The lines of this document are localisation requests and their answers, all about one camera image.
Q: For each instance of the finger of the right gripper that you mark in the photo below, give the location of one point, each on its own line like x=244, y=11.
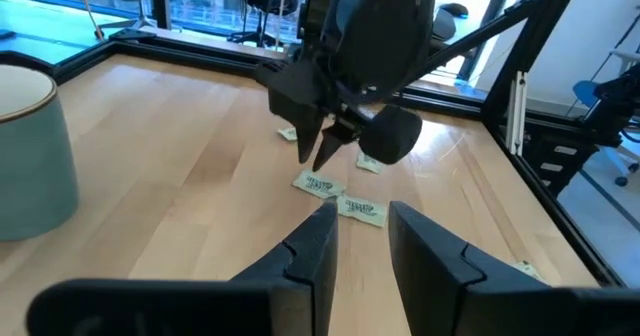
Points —
x=295, y=96
x=340, y=136

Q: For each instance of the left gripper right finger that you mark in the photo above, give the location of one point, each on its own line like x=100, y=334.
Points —
x=460, y=301

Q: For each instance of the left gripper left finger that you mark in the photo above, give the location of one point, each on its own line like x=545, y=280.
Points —
x=250, y=306

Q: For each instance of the small black rounded object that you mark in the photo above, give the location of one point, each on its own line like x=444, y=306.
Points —
x=452, y=10

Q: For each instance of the black equipment cart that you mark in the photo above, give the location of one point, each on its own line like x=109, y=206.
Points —
x=560, y=146

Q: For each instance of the black stand rod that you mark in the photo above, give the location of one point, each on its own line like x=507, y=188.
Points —
x=87, y=6

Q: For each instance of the green ceramic mug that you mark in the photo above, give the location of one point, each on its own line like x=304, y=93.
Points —
x=35, y=176

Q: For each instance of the silver frame upright bracket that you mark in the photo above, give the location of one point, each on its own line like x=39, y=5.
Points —
x=516, y=111

